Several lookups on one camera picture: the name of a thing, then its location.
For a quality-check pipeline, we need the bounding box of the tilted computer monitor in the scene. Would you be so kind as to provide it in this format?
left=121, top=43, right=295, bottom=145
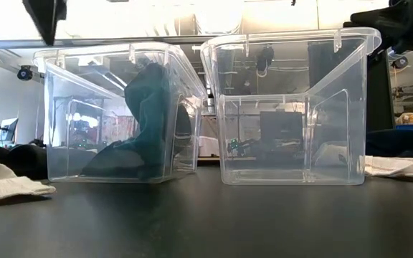
left=0, top=118, right=19, bottom=144

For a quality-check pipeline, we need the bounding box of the black towel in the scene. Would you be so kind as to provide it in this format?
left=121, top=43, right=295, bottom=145
left=0, top=138, right=49, bottom=181

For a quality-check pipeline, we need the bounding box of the black partition panel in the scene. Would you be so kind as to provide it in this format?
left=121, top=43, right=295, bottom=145
left=366, top=49, right=397, bottom=133

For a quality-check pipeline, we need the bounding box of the plain off-white towel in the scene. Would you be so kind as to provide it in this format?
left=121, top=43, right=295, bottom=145
left=0, top=162, right=57, bottom=204

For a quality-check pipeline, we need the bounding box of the navy blue towel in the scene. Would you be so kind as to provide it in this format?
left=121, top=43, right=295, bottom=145
left=366, top=128, right=413, bottom=158

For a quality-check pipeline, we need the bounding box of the teal towel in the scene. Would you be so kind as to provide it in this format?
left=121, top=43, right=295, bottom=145
left=80, top=62, right=193, bottom=181

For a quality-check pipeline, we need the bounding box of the clear plastic bin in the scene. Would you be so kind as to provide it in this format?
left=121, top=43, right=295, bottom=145
left=32, top=41, right=209, bottom=184
left=199, top=27, right=383, bottom=186

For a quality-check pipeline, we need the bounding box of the orange crumpled cloth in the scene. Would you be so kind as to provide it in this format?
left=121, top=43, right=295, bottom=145
left=395, top=112, right=413, bottom=125

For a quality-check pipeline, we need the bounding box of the black round hanging camera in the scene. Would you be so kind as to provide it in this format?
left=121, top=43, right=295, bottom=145
left=16, top=65, right=34, bottom=82
left=392, top=56, right=409, bottom=70
left=256, top=45, right=275, bottom=72

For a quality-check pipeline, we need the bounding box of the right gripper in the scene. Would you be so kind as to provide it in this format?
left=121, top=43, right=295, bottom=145
left=343, top=1, right=413, bottom=46

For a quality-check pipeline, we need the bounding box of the white red-striped towel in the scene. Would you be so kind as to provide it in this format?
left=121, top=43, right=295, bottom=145
left=313, top=143, right=413, bottom=180

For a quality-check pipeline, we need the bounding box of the black background monitor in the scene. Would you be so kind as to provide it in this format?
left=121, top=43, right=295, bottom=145
left=260, top=110, right=305, bottom=145

